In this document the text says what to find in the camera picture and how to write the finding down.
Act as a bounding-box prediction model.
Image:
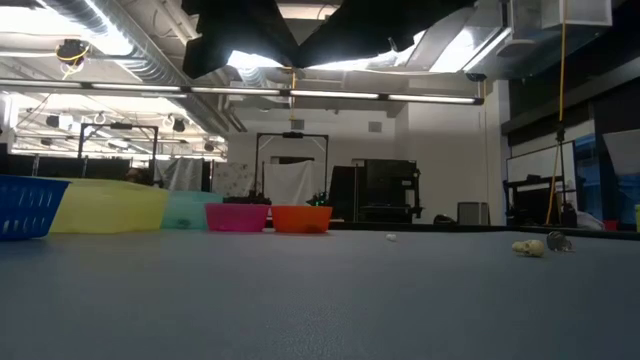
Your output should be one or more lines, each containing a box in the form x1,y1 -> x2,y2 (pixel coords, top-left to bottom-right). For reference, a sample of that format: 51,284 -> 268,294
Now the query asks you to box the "orange plastic bowl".
271,204 -> 334,235

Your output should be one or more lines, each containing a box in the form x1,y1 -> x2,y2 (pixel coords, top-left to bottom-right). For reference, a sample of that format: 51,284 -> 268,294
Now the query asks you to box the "teal plastic bin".
160,190 -> 225,231

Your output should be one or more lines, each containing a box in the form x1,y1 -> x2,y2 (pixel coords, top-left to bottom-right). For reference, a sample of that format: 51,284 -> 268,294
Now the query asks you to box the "black tripod stand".
553,122 -> 576,227

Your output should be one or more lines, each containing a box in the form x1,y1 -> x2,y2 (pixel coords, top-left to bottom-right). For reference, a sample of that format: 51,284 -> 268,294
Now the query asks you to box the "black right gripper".
297,0 -> 477,70

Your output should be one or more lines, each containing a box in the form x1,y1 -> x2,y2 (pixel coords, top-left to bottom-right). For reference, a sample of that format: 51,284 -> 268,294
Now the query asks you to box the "gray hanging curtain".
154,157 -> 205,192

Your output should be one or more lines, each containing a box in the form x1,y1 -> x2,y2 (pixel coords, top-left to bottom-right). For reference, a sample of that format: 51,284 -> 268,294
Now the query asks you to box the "white square reflector panel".
602,129 -> 640,176

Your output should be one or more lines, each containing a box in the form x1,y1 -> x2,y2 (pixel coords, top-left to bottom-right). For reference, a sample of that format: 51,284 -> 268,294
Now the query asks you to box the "black equipment rack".
329,158 -> 424,224

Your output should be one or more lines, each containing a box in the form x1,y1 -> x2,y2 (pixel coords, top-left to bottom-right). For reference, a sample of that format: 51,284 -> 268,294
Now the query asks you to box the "gray ribbed box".
457,201 -> 491,227

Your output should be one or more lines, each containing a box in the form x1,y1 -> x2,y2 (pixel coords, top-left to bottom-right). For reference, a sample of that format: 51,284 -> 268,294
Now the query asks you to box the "yellow hanging cord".
545,0 -> 569,226

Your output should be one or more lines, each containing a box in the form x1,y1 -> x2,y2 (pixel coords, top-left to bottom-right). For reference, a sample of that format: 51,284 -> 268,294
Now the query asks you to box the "black cart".
502,174 -> 581,227

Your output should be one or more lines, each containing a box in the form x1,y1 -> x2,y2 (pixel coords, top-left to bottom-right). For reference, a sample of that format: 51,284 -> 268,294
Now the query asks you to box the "white hanging sheet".
263,159 -> 327,207

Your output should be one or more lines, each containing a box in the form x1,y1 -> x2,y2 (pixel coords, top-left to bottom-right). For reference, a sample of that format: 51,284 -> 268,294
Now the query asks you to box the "large silver ventilation duct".
39,0 -> 236,136

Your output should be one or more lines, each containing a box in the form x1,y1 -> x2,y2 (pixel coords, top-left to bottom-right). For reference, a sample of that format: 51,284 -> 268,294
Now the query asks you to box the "white board panel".
505,141 -> 578,184

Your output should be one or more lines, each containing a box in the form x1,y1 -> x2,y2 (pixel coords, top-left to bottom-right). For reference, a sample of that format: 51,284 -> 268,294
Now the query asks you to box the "ceiling cable reel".
54,38 -> 92,67

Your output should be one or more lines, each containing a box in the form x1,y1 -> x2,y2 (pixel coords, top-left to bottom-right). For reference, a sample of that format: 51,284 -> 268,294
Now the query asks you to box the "cream plastic skull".
511,239 -> 546,258

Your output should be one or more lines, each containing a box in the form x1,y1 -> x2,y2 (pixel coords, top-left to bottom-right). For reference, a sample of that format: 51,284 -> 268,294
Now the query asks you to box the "white patterned sheet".
212,160 -> 257,202

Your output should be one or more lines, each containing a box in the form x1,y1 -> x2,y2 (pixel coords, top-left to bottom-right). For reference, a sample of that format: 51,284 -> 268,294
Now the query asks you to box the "blue plastic basket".
0,174 -> 71,241

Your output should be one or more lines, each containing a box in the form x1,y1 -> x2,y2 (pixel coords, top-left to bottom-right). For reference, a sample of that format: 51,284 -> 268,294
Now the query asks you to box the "long ceiling light bar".
0,79 -> 485,106

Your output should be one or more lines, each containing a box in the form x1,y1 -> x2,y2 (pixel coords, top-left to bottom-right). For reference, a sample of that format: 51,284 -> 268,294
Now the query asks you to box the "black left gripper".
182,0 -> 302,79

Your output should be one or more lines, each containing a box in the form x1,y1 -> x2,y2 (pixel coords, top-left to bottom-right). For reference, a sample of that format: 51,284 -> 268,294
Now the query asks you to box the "pink plastic bowl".
204,202 -> 272,233

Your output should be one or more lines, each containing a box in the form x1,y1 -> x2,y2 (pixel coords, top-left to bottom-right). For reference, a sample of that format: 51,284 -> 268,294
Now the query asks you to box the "white cloth bundle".
574,209 -> 606,232

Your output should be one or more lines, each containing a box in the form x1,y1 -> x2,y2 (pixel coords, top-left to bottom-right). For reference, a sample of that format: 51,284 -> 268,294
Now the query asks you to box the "yellow plastic bin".
48,178 -> 170,235

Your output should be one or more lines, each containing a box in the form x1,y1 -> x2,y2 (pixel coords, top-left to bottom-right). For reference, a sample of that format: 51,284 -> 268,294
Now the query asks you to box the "white ceiling unit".
542,0 -> 614,29

